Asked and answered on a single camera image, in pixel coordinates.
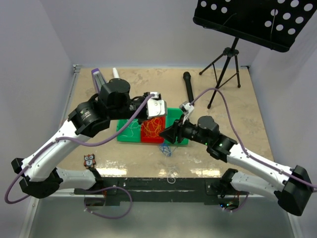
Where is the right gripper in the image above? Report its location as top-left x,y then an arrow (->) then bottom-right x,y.
158,115 -> 210,146

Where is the black music stand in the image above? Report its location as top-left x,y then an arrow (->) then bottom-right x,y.
193,0 -> 317,108

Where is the cable bundle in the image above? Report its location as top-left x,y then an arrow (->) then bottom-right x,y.
158,143 -> 178,159

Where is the purple metronome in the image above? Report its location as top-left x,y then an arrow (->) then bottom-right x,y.
91,68 -> 107,93

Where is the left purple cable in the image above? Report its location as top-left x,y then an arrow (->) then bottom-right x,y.
4,93 -> 158,219

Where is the green bin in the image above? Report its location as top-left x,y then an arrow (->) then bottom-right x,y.
164,108 -> 189,146
117,119 -> 141,143

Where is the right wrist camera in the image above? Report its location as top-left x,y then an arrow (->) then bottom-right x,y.
179,101 -> 194,124

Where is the yellow cable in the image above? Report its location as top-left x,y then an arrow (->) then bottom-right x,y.
143,118 -> 164,139

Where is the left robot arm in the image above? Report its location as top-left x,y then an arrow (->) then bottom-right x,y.
11,78 -> 160,198

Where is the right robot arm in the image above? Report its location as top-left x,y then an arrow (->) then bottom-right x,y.
159,116 -> 313,216

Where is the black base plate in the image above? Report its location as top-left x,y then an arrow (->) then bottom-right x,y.
74,177 -> 246,206

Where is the white microphone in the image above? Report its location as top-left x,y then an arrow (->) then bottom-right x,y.
112,67 -> 120,78

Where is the red bin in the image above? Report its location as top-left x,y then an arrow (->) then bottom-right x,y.
141,117 -> 165,144

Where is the black microphone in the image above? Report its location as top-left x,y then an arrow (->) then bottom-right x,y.
183,71 -> 194,103

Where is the owl number tile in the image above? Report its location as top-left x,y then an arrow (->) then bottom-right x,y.
84,154 -> 96,169

